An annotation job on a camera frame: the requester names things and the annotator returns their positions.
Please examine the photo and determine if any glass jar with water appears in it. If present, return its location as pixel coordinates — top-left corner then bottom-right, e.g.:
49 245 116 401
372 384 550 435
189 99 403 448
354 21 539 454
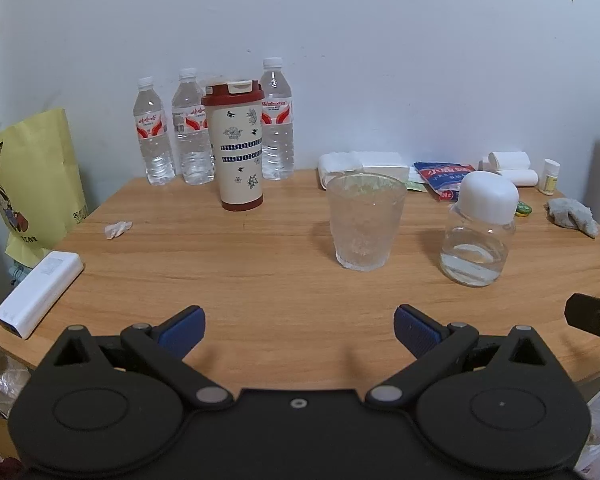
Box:
440 200 517 287

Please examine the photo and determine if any white jar cap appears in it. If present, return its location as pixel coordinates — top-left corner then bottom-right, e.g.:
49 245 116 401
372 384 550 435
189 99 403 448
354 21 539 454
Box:
457 171 519 226

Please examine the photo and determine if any small white pill bottle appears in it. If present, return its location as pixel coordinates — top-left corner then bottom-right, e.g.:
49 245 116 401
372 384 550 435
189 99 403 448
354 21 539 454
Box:
538 158 560 196

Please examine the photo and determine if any left plastic water bottle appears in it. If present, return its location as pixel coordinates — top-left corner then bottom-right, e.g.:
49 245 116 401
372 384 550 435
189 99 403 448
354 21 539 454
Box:
133 77 175 185

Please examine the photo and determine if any plastic water bottle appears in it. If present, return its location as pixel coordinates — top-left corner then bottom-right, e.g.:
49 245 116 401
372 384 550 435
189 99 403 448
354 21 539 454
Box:
260 58 294 181
133 77 175 185
171 68 214 185

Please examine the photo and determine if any middle plastic water bottle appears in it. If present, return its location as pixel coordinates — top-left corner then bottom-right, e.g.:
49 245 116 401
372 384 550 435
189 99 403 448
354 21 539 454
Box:
171 68 214 185

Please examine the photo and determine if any right plastic water bottle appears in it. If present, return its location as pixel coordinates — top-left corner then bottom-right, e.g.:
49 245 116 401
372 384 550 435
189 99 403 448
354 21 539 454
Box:
260 58 294 181

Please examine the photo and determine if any grey crumpled cloth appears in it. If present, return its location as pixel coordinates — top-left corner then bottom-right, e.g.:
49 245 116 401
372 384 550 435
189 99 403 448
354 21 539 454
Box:
545 197 598 238

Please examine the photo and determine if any crumpled white paper scrap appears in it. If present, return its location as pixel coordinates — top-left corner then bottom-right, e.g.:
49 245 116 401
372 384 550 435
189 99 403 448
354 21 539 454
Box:
104 221 133 240

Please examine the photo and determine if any green yellow round tin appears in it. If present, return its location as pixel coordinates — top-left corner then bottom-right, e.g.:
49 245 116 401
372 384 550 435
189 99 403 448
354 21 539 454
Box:
515 202 532 217

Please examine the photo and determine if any white power bank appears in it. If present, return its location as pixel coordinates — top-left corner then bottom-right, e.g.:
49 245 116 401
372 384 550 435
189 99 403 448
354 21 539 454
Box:
0 252 84 339

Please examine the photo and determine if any textured clear glass cup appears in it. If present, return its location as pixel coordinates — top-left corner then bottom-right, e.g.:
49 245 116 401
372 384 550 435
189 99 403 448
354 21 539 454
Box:
326 172 407 272

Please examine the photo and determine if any green paper sheet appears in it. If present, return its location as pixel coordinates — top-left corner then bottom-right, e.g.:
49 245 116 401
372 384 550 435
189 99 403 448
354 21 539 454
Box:
404 181 427 193

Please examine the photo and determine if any lower white paper roll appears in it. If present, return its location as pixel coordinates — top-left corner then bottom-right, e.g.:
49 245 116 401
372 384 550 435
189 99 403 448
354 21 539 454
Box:
498 169 539 188

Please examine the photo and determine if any white paper roll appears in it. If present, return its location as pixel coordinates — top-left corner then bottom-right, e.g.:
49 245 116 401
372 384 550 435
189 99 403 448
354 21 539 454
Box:
488 151 531 172
498 169 539 188

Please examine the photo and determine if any blue red plastic packet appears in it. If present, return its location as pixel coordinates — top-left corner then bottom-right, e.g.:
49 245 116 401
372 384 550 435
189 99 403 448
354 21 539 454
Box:
414 162 475 202

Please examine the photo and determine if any upper white paper roll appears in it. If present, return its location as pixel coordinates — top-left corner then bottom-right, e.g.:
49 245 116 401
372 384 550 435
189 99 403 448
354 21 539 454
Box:
488 151 531 172

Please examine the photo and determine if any white tissue pack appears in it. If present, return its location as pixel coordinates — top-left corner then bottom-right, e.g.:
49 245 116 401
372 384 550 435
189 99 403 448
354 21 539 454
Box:
317 152 410 190

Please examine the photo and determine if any yellow paper bag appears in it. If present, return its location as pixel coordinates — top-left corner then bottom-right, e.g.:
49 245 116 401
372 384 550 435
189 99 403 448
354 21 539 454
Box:
0 108 88 268

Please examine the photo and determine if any red cream floral tumbler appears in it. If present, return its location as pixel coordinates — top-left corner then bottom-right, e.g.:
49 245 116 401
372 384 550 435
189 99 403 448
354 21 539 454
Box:
202 79 264 211

